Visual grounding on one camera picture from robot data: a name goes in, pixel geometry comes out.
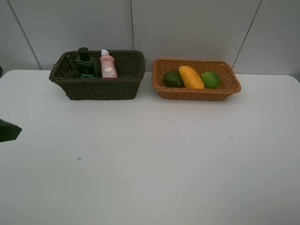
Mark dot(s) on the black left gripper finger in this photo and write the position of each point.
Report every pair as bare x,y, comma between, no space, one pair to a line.
8,131

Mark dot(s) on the dark green pump bottle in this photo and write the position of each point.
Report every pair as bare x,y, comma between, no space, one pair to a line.
86,64

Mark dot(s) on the pink lotion bottle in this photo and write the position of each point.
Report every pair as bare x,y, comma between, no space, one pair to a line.
107,65

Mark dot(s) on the dark green avocado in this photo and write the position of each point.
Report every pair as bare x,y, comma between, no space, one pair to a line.
172,79

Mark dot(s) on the yellow mango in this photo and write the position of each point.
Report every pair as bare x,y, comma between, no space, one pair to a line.
191,78

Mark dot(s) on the light green lime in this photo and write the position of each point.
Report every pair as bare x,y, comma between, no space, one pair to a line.
210,79

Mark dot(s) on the dark brown wicker basket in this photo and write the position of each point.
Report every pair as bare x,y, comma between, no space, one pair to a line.
130,69

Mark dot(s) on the orange wicker basket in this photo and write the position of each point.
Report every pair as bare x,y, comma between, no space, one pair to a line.
229,82

